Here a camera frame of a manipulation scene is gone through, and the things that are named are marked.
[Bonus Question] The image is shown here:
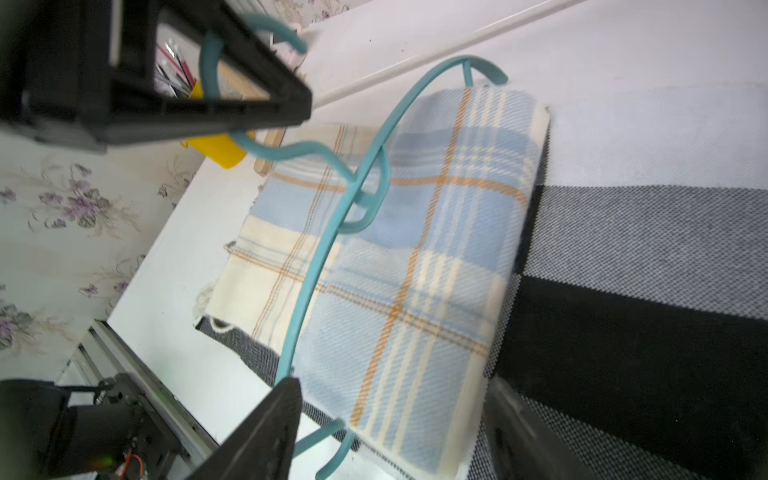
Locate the yellow pen cup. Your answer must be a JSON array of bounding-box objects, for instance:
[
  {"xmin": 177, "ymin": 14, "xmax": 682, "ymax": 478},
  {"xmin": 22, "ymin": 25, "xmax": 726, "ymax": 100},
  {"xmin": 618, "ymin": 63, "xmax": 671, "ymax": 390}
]
[{"xmin": 179, "ymin": 80, "xmax": 250, "ymax": 170}]

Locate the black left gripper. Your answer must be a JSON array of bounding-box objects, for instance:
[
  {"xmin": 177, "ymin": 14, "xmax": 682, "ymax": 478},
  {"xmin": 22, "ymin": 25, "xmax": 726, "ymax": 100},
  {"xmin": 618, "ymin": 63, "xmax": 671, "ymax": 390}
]
[{"xmin": 1, "ymin": 1, "xmax": 312, "ymax": 150}]

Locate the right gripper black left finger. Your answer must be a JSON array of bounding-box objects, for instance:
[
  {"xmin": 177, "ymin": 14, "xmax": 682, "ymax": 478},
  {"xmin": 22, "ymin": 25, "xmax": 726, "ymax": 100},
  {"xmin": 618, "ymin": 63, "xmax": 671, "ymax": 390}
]
[{"xmin": 190, "ymin": 377, "xmax": 302, "ymax": 480}]

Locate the aluminium mounting rail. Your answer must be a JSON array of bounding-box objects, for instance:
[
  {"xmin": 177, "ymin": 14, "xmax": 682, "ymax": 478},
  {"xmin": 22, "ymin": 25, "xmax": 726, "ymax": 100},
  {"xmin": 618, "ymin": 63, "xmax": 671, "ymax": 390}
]
[{"xmin": 57, "ymin": 321, "xmax": 218, "ymax": 479}]

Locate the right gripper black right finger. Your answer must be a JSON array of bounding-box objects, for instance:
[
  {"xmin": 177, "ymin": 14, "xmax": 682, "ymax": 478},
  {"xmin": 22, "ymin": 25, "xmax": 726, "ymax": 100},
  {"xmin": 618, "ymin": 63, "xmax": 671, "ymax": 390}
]
[{"xmin": 483, "ymin": 377, "xmax": 594, "ymax": 479}]

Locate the grey black checkered scarf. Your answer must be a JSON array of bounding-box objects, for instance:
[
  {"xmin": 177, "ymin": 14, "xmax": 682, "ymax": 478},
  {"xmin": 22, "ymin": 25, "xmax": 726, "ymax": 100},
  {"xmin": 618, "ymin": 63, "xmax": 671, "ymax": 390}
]
[{"xmin": 197, "ymin": 83, "xmax": 768, "ymax": 480}]

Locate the teal plastic hanger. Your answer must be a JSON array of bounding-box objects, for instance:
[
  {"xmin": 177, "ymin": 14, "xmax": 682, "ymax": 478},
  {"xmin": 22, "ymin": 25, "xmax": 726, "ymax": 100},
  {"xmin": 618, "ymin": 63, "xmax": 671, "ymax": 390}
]
[{"xmin": 199, "ymin": 14, "xmax": 509, "ymax": 479}]

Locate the blue cream plaid scarf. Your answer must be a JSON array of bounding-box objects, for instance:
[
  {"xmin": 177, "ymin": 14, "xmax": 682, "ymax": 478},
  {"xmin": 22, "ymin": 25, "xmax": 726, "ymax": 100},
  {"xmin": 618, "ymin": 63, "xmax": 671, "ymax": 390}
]
[{"xmin": 200, "ymin": 88, "xmax": 550, "ymax": 479}]

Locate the wooden clothes rack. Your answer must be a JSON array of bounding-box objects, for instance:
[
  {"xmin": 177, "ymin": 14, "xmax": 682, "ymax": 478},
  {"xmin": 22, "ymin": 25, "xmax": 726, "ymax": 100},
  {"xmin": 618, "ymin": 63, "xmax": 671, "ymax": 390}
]
[{"xmin": 251, "ymin": 0, "xmax": 589, "ymax": 176}]

